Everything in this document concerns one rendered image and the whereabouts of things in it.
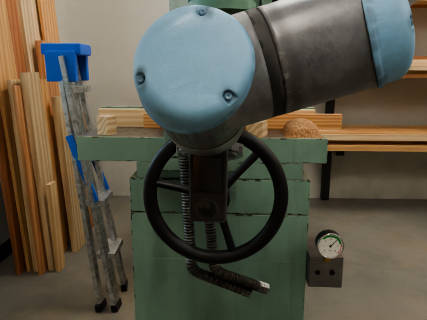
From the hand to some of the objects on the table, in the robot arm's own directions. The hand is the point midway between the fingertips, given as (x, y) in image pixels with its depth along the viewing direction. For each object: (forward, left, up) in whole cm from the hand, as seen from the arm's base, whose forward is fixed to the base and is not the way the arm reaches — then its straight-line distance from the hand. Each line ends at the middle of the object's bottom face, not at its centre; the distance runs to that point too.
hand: (213, 160), depth 66 cm
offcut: (-8, -36, -2) cm, 37 cm away
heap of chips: (-20, -41, -2) cm, 45 cm away
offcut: (+28, -37, -2) cm, 47 cm away
